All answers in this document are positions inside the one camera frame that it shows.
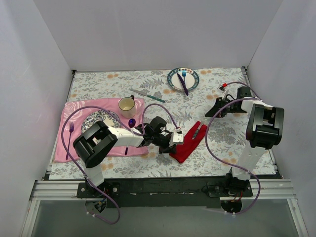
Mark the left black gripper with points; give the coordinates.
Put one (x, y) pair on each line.
(167, 144)

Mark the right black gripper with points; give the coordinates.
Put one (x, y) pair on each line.
(220, 106)

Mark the red cloth napkin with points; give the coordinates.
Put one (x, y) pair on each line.
(183, 151)

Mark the teal handled fork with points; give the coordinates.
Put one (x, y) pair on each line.
(202, 122)

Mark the teal handled knife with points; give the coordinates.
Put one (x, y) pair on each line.
(147, 95)

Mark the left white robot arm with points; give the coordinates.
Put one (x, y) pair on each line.
(95, 144)

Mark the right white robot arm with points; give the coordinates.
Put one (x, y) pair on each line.
(263, 131)

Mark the purple spoon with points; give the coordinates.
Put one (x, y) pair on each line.
(131, 124)

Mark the purple knife on plate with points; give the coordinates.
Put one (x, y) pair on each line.
(183, 84)

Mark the white plate blue rim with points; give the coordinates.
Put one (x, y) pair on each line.
(192, 79)

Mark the blue fork on plate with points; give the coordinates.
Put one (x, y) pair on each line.
(184, 75)

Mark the cream enamel mug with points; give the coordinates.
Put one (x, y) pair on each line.
(127, 107)

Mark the blue floral plate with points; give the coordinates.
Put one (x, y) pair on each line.
(100, 115)

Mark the purple fork on placemat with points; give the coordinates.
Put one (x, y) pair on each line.
(71, 129)

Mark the pink floral placemat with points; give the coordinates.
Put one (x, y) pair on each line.
(110, 104)

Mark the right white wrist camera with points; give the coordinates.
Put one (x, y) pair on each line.
(223, 90)

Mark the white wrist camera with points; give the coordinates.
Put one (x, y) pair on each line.
(177, 138)
(223, 90)

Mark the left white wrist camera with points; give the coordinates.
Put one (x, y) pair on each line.
(177, 138)

